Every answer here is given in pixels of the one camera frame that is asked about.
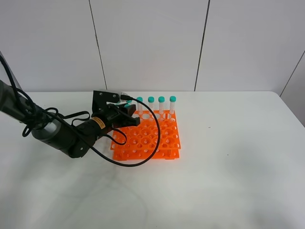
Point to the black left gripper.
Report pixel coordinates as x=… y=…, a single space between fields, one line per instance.
x=105 y=120

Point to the test tube with green cap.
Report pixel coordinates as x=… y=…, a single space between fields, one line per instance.
x=121 y=103

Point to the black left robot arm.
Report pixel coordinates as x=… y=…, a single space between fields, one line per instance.
x=48 y=125

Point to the orange test tube rack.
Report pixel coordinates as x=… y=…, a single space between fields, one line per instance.
x=141 y=140

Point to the back row tube far right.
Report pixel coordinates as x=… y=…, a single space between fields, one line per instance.
x=172 y=104

